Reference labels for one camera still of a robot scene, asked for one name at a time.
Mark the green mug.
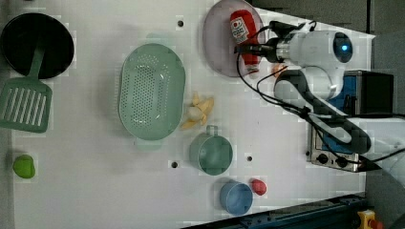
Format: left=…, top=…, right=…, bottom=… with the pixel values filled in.
left=189, top=125, right=233, bottom=176

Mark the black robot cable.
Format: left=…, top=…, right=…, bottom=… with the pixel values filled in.
left=235, top=20, right=405, bottom=165

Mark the orange slice toy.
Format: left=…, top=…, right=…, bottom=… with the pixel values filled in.
left=271, top=63, right=287, bottom=78

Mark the red apple toy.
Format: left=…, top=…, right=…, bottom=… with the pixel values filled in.
left=251, top=178, right=267, bottom=196

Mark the peeled banana toy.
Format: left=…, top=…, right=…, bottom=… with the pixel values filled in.
left=181, top=93, right=215, bottom=130

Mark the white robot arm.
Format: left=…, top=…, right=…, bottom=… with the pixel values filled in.
left=234, top=21, right=405, bottom=183

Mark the grey round plate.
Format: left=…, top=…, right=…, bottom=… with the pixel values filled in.
left=202, top=0, right=264, bottom=77

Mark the green perforated colander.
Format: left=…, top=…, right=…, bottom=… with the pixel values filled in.
left=118, top=43, right=185, bottom=151

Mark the red plush ketchup bottle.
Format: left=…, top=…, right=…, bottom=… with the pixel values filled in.
left=230, top=10, right=260, bottom=78

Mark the black round pan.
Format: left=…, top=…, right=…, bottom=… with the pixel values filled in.
left=1, top=12, right=75, bottom=79

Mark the green pear toy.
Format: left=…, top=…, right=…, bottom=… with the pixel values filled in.
left=12, top=155, right=35, bottom=178

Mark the green slotted spatula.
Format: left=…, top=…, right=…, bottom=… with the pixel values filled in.
left=0, top=38, right=53, bottom=134

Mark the yellow red emergency button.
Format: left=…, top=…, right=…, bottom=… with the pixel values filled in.
left=357, top=210, right=384, bottom=229

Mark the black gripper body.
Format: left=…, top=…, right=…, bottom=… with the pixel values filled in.
left=234, top=21, right=298, bottom=63

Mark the blue cup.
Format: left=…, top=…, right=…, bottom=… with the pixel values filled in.
left=220, top=180, right=253, bottom=216

